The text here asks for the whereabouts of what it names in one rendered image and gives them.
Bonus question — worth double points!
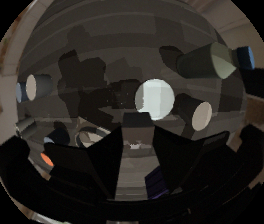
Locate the orange-brown cylinder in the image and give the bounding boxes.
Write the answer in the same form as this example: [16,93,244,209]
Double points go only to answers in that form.
[42,149,54,165]

